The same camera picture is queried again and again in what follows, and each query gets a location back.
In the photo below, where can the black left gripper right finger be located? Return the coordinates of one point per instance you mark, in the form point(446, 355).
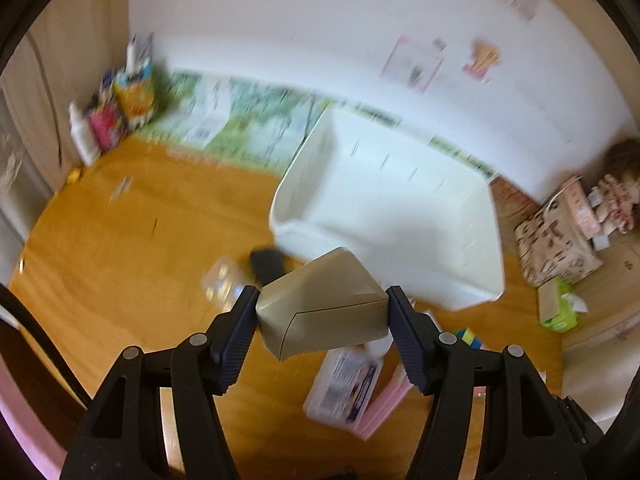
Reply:
point(524, 436)

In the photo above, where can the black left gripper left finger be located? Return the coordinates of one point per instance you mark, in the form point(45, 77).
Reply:
point(121, 435)

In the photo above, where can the clear perfume bottle gold cap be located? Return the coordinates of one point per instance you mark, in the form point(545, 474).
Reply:
point(224, 282)

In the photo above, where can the black power adapter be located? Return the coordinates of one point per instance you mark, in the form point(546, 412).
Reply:
point(268, 264)

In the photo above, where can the beige box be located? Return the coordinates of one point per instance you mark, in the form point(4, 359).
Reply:
point(331, 302)

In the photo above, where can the colourful rubik cube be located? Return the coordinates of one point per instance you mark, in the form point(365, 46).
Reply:
point(469, 337)

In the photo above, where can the green tissue pack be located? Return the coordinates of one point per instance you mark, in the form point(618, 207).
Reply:
point(559, 307)

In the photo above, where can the pink booklet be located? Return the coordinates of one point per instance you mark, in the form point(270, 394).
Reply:
point(384, 405)

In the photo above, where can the white blue medicine box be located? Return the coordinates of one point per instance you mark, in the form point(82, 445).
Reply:
point(343, 388)

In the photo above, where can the letter print paper bag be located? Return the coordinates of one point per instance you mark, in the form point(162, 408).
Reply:
point(551, 243)

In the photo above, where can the white storage bin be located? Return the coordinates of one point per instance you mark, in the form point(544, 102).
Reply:
point(414, 217)

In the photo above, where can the doll with brown hair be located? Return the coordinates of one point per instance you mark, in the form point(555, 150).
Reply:
point(618, 189)

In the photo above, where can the white bottle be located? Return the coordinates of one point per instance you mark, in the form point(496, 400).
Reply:
point(82, 136)

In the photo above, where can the pink red snack pack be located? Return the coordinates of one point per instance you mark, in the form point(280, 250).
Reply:
point(107, 125)

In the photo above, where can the green grape cardboard panel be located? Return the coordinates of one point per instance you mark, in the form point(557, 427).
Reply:
point(247, 123)

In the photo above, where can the orange juice carton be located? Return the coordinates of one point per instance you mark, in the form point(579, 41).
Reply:
point(136, 95)

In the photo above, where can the yellow pony wall sticker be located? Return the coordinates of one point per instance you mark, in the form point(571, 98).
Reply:
point(485, 56)

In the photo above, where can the pink framed wall drawing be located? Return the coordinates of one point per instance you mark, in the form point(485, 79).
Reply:
point(413, 64)

